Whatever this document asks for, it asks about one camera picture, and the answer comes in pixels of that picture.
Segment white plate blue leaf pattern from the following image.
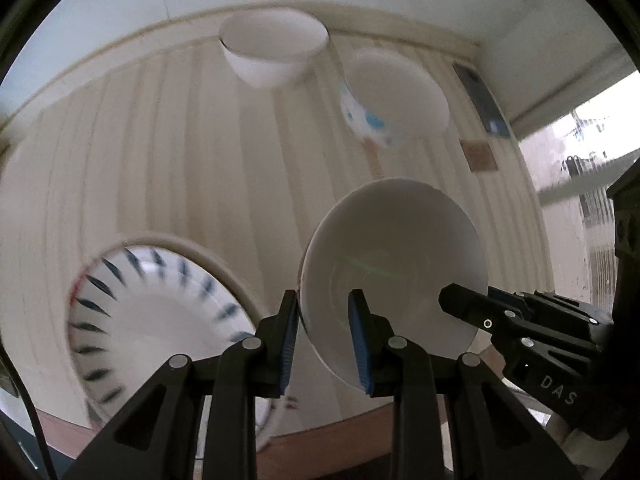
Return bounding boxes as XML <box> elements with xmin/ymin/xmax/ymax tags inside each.
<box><xmin>67</xmin><ymin>244</ymin><xmax>281</xmax><ymax>449</ymax></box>

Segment plain white bowl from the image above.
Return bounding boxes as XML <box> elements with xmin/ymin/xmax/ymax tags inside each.
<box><xmin>298</xmin><ymin>178</ymin><xmax>488</xmax><ymax>388</ymax></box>

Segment white bowl blue dots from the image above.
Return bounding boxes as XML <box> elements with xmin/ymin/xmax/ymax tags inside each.
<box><xmin>341</xmin><ymin>48</ymin><xmax>450</xmax><ymax>148</ymax></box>

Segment white bowl dark rim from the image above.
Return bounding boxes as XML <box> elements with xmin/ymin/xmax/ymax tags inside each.
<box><xmin>218</xmin><ymin>6</ymin><xmax>330</xmax><ymax>90</ymax></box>

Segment white plate grey flower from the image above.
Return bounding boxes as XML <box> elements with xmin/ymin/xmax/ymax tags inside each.
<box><xmin>69</xmin><ymin>231</ymin><xmax>302</xmax><ymax>453</ymax></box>

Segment small brown coaster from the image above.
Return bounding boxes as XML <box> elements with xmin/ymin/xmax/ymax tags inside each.
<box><xmin>460</xmin><ymin>140</ymin><xmax>498</xmax><ymax>174</ymax></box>

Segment striped cat table mat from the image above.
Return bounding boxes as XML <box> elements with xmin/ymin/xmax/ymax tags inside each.
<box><xmin>1</xmin><ymin>35</ymin><xmax>553</xmax><ymax>426</ymax></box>

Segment dark smartphone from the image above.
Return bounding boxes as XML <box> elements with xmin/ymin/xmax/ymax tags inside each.
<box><xmin>452</xmin><ymin>62</ymin><xmax>511</xmax><ymax>139</ymax></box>

